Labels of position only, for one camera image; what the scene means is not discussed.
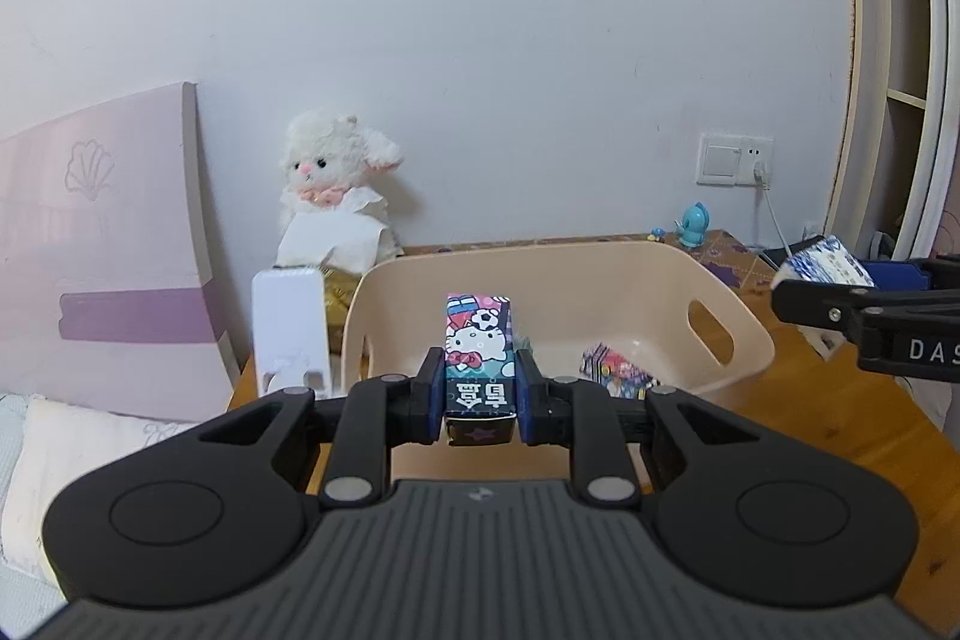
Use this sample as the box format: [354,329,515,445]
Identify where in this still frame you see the blue white patterned pack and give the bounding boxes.
[769,235,875,362]

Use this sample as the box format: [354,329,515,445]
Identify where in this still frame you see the Hello Kitty cartoon box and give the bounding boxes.
[444,294,517,447]

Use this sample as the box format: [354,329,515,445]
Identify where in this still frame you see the white phone stand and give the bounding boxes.
[251,266,334,398]

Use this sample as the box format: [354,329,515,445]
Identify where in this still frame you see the beige plastic storage basket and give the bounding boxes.
[340,241,775,406]

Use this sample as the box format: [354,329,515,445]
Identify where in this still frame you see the blue cartoon figurine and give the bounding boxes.
[675,202,711,250]

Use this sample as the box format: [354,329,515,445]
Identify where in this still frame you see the white plush lamb toy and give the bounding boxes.
[275,110,402,321]

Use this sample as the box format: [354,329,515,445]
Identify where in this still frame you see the pink lilac bed headboard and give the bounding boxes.
[2,83,239,422]

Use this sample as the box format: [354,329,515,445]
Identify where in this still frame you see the white pillow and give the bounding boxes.
[2,396,190,587]

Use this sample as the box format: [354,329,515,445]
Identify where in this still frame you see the white wardrobe frame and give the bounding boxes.
[825,0,958,260]

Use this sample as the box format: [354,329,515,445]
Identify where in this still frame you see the white charger cable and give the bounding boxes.
[751,159,799,259]

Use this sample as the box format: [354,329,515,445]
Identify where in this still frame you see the white wall switch socket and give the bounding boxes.
[697,133,775,187]

